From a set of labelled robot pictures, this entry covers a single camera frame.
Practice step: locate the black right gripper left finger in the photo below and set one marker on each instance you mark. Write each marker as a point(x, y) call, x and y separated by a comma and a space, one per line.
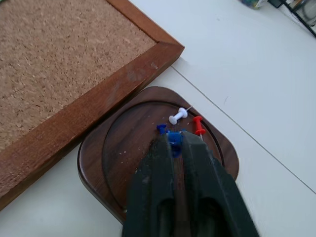
point(153, 182)

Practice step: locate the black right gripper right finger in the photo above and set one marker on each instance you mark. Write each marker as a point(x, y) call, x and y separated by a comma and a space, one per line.
point(209, 182)

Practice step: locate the dark wooden tray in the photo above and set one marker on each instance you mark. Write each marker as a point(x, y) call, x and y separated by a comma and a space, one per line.
point(118, 158)

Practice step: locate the clear box of pushpins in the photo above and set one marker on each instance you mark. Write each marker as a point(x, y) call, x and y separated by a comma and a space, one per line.
point(253, 3)

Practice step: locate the dark blue pushpin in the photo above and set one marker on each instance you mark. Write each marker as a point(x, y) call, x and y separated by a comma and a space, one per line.
point(161, 129)

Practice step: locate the red pushpin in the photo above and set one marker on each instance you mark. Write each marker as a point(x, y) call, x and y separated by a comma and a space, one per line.
point(198, 126)

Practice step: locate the white pushpin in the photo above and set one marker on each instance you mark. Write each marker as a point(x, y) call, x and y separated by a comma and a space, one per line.
point(178, 115)

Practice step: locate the wood-framed cork board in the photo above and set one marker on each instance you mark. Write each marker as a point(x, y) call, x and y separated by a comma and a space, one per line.
point(61, 74)

